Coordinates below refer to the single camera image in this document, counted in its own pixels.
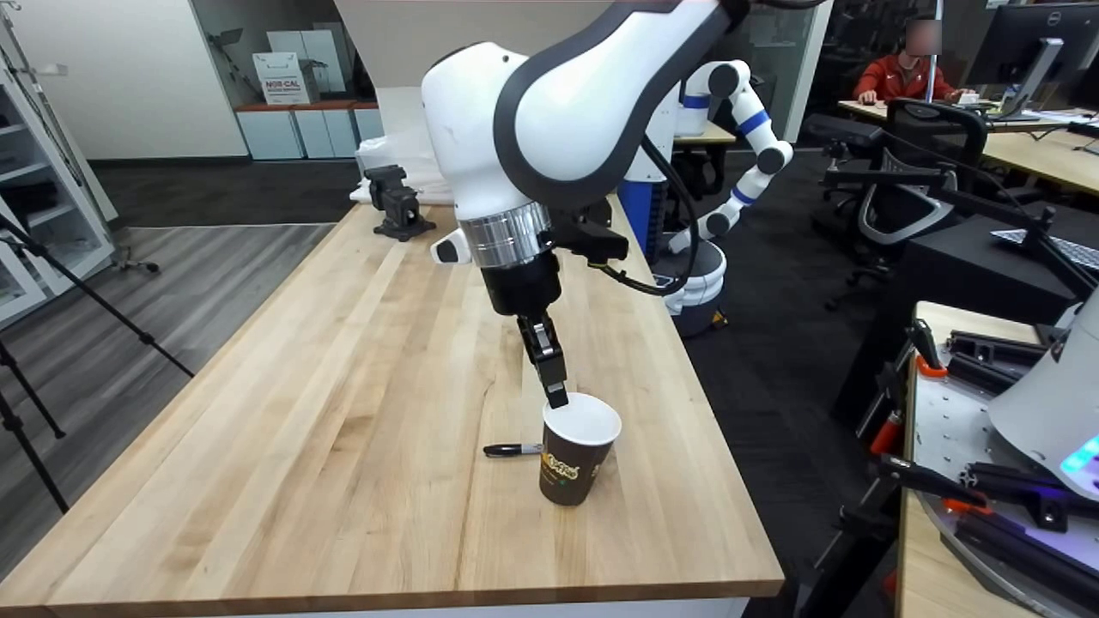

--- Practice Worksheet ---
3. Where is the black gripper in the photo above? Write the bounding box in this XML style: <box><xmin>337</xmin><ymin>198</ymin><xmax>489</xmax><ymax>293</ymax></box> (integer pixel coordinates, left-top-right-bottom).
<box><xmin>481</xmin><ymin>251</ymin><xmax>566</xmax><ymax>410</ymax></box>

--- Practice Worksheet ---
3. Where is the brown paper coffee cup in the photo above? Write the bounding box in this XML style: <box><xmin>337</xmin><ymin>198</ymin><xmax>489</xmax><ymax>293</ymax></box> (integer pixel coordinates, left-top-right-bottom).
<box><xmin>539</xmin><ymin>390</ymin><xmax>622</xmax><ymax>504</ymax></box>

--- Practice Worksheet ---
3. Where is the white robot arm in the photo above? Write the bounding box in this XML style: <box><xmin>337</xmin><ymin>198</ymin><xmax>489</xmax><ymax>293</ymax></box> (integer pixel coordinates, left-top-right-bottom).
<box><xmin>420</xmin><ymin>0</ymin><xmax>753</xmax><ymax>410</ymax></box>

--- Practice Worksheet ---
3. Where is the black marker pen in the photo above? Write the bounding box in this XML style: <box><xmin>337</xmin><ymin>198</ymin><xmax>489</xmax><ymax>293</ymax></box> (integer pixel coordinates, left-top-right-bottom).
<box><xmin>481</xmin><ymin>444</ymin><xmax>544</xmax><ymax>457</ymax></box>

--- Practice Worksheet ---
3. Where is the white blue background robot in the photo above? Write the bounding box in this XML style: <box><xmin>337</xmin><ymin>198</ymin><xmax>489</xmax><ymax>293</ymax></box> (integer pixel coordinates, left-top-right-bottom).
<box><xmin>617</xmin><ymin>59</ymin><xmax>792</xmax><ymax>317</ymax></box>

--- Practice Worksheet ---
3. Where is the black bench vise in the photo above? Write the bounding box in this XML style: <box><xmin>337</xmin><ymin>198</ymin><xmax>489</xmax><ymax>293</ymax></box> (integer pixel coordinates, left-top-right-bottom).
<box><xmin>365</xmin><ymin>165</ymin><xmax>429</xmax><ymax>239</ymax></box>

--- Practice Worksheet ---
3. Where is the black mesh office chair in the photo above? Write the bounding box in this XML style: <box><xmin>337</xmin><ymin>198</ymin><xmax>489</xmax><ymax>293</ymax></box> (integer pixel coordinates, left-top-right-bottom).
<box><xmin>807</xmin><ymin>98</ymin><xmax>987</xmax><ymax>310</ymax></box>

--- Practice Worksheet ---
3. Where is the person in red shirt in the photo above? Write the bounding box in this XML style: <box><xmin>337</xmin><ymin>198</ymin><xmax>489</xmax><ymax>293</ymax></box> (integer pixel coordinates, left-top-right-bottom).
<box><xmin>851</xmin><ymin>17</ymin><xmax>963</xmax><ymax>102</ymax></box>

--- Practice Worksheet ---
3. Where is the side workbench with tools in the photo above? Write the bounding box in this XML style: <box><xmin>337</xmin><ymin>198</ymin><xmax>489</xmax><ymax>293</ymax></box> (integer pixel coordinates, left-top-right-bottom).
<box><xmin>799</xmin><ymin>298</ymin><xmax>1099</xmax><ymax>618</ymax></box>

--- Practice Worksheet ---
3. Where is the computer monitor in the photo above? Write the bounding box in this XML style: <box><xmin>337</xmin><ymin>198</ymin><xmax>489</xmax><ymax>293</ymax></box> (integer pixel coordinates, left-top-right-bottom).
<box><xmin>965</xmin><ymin>2</ymin><xmax>1099</xmax><ymax>113</ymax></box>

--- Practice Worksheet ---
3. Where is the black camera tripod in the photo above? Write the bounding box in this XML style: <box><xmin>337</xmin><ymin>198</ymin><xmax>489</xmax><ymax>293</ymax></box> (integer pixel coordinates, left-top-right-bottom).
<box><xmin>0</xmin><ymin>209</ymin><xmax>200</xmax><ymax>518</ymax></box>

